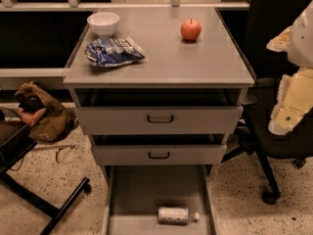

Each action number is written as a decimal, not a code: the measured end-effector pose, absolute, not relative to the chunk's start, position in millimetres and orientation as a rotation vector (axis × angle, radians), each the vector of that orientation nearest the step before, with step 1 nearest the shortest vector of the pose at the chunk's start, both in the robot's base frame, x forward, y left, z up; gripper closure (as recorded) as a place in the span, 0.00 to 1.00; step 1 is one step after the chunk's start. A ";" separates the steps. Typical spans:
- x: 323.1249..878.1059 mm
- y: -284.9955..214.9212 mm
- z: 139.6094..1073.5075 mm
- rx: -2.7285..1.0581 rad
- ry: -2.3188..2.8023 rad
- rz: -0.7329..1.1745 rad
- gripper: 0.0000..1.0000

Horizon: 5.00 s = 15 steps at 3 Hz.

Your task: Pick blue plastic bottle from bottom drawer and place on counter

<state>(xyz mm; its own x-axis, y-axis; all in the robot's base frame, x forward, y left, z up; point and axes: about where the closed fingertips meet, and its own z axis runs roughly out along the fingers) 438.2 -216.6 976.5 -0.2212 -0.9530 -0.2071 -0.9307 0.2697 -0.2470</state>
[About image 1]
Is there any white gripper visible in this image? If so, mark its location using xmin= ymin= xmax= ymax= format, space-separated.
xmin=268 ymin=68 xmax=313 ymax=135

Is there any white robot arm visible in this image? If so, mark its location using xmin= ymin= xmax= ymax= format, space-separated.
xmin=266 ymin=1 xmax=313 ymax=135

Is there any blue chip bag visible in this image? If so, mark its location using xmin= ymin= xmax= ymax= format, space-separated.
xmin=84 ymin=37 xmax=145 ymax=69

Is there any bottom grey drawer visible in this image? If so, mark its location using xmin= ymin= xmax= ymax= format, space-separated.
xmin=101 ymin=165 xmax=218 ymax=235

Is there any black office chair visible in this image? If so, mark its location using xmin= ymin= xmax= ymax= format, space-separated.
xmin=224 ymin=0 xmax=313 ymax=205

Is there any grey drawer cabinet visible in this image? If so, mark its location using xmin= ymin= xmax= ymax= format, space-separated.
xmin=64 ymin=6 xmax=253 ymax=232

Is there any grey drawer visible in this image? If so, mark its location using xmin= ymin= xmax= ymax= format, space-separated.
xmin=101 ymin=165 xmax=218 ymax=235
xmin=92 ymin=134 xmax=227 ymax=165
xmin=77 ymin=88 xmax=243 ymax=135

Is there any top grey drawer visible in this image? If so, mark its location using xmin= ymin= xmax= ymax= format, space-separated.
xmin=77 ymin=88 xmax=243 ymax=135

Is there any white ceramic bowl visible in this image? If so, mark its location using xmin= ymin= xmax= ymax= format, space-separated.
xmin=87 ymin=12 xmax=119 ymax=38

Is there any blue plastic bottle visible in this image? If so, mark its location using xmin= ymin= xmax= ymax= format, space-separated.
xmin=157 ymin=207 xmax=200 ymax=225

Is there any brown backpack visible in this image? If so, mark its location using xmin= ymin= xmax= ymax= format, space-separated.
xmin=15 ymin=81 xmax=75 ymax=142

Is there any red apple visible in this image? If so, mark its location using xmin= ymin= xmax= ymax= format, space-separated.
xmin=180 ymin=19 xmax=201 ymax=41

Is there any middle grey drawer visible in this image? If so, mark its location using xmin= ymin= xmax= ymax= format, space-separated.
xmin=92 ymin=134 xmax=227 ymax=165

